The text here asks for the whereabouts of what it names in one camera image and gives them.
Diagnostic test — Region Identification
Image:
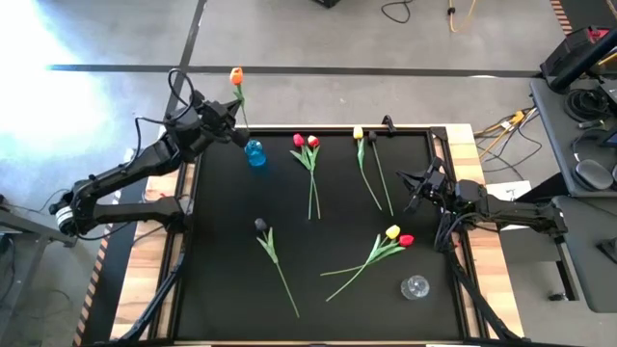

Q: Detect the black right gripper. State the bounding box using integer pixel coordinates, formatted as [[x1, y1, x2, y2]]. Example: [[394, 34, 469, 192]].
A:
[[395, 161, 453, 214]]

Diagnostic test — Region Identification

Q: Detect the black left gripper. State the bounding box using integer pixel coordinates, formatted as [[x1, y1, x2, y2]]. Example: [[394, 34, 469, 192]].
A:
[[194, 97, 251, 148]]

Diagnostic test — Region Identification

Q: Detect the orange artificial tulip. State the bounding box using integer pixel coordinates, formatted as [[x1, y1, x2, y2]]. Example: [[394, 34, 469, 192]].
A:
[[228, 67, 251, 130]]

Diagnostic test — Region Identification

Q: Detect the blue glass vase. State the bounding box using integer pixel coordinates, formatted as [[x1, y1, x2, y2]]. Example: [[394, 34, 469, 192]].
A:
[[243, 139, 268, 168]]

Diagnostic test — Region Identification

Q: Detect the yellow artificial tulip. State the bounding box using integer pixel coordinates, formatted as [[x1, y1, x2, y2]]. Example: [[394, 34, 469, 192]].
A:
[[325, 224, 402, 303], [352, 126, 384, 212]]

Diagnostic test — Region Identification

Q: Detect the red artificial tulip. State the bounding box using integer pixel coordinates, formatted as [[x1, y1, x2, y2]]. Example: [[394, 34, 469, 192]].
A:
[[289, 133, 315, 221], [319, 233, 416, 278]]

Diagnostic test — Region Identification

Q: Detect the black leafless artificial tulip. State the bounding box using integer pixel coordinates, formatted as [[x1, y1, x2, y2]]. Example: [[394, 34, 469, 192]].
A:
[[367, 130, 395, 218]]

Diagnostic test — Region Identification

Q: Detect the clear glass vase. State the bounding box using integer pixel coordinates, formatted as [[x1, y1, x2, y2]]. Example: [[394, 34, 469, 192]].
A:
[[399, 274, 431, 302]]

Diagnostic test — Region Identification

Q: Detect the black leafy artificial tulip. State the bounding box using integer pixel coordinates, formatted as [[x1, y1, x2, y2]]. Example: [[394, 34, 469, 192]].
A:
[[254, 217, 301, 319]]

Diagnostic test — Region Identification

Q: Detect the white paper sheet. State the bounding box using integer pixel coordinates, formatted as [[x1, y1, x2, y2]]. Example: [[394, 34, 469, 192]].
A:
[[484, 180, 534, 203]]

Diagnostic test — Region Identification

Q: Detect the black table mat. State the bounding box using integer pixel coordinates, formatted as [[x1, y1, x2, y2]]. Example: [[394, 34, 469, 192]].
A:
[[175, 130, 464, 341]]

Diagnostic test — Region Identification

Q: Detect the dark grey oval case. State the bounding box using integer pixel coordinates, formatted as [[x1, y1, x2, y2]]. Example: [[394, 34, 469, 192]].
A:
[[574, 158, 615, 192]]

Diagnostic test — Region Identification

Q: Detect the dark grey desk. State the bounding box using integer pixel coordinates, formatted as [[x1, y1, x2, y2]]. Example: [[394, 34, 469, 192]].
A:
[[551, 195, 617, 314]]

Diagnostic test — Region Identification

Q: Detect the black hazard-striped floor mat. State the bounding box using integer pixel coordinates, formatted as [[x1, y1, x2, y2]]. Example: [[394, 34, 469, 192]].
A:
[[71, 147, 148, 347], [549, 0, 617, 36]]

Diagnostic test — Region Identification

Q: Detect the black slanted pole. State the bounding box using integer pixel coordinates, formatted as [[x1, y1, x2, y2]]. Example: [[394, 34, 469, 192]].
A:
[[549, 28, 617, 94]]

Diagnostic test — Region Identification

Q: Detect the black and red tool case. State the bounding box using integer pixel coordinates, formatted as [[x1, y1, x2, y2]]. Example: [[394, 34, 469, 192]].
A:
[[539, 26, 612, 78]]

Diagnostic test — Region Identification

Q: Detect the grey side table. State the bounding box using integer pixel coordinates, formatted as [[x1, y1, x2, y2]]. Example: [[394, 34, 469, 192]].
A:
[[0, 206, 79, 300]]

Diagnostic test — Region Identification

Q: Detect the yellow and black cable bundle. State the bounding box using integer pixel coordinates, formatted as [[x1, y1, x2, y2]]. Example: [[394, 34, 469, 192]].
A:
[[473, 108, 545, 174]]

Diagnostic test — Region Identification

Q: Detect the black diagonal frame strut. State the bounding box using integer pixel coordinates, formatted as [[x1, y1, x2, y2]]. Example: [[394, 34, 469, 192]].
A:
[[445, 250, 520, 342], [118, 250, 187, 344]]

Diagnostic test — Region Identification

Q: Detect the black floor cable loop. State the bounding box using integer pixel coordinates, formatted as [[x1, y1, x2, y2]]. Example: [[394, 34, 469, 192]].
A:
[[380, 0, 415, 25]]

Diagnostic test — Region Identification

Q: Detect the yellow floor cable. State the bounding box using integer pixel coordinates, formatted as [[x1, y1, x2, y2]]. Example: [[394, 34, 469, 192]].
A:
[[446, 0, 478, 34]]

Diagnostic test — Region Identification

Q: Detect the coiled black cable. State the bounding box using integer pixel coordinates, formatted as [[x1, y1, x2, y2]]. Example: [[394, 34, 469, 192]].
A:
[[563, 88, 603, 123]]

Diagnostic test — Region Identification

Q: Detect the thin black floor cable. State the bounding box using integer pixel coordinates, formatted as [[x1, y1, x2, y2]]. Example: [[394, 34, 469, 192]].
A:
[[0, 187, 73, 216]]

